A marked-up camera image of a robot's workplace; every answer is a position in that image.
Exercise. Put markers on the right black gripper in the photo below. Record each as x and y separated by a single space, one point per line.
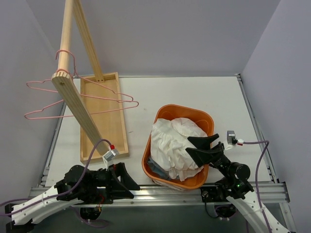
217 153

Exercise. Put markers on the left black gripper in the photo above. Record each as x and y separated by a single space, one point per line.
112 182

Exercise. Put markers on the white pleated skirt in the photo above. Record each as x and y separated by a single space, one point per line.
169 140

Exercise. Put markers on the pink wire hanger front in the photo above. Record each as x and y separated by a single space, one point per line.
80 108

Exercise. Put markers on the pink wire hanger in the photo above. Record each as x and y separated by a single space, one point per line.
80 108
66 74

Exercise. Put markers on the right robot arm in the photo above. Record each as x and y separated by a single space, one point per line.
234 186

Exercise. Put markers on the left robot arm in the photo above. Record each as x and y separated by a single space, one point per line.
79 186

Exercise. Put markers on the orange plastic basket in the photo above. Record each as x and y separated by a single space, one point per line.
204 121

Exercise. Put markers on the wooden clothes rack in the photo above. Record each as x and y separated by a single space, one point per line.
110 126

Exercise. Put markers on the aluminium mounting rail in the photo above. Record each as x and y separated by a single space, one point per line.
221 97

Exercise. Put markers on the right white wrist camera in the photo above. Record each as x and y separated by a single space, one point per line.
232 141

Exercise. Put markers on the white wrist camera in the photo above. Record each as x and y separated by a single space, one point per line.
109 157
232 141

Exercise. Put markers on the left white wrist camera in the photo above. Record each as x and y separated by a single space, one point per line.
109 157

